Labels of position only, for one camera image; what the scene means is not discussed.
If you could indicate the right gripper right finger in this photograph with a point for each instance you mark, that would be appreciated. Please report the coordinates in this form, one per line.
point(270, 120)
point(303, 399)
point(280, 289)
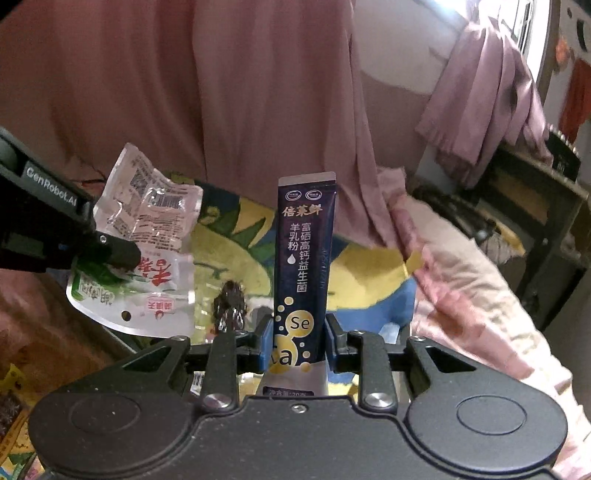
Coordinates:
point(366, 355)

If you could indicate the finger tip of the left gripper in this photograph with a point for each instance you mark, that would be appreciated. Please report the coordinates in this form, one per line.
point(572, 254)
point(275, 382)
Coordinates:
point(117, 252)

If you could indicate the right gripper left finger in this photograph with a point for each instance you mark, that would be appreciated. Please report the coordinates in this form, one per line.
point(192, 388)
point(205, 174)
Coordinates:
point(230, 355)

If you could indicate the dark blue powder stick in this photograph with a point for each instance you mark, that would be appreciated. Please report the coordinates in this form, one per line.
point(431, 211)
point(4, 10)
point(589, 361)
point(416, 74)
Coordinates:
point(304, 225)

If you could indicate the clear dried date packet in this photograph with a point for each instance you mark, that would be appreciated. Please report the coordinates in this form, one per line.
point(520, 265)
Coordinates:
point(229, 308)

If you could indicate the yellow snack packet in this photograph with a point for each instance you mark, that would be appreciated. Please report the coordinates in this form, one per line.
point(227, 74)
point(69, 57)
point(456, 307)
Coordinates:
point(18, 457)

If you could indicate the grey tray with cartoon liner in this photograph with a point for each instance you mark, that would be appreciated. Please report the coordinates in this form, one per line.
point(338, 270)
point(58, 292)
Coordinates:
point(190, 247)

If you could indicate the pink floral bed sheet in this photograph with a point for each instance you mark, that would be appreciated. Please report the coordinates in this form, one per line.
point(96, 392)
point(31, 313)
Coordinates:
point(462, 302)

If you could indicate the dark quilted bag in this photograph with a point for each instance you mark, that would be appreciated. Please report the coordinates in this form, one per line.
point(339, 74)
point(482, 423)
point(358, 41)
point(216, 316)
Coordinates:
point(472, 223)

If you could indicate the pink curtain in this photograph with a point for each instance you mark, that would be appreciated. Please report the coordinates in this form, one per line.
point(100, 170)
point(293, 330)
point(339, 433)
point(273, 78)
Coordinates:
point(234, 93)

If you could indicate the dark wooden side table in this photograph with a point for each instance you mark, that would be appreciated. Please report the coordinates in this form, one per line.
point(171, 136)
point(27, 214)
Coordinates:
point(543, 204)

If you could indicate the hanging mauve cloth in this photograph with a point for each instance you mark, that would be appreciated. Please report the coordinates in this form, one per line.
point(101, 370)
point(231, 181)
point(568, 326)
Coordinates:
point(485, 97)

